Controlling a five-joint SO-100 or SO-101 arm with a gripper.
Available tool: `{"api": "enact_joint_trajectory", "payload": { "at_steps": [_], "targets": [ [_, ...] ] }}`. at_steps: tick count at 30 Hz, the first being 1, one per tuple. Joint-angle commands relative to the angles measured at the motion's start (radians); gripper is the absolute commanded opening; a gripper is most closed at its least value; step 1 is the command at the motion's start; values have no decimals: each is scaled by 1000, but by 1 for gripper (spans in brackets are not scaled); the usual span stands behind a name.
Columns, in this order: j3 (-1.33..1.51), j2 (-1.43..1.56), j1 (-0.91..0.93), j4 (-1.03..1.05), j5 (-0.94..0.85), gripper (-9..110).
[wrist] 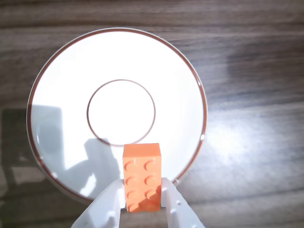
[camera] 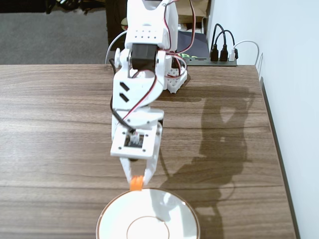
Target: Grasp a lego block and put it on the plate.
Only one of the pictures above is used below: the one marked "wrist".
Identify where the orange lego block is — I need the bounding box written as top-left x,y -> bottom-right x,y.
123,142 -> 162,213

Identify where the white plate brown rim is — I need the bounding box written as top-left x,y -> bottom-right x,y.
26,27 -> 209,204

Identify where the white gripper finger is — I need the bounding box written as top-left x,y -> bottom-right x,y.
70,178 -> 126,228
161,177 -> 205,228

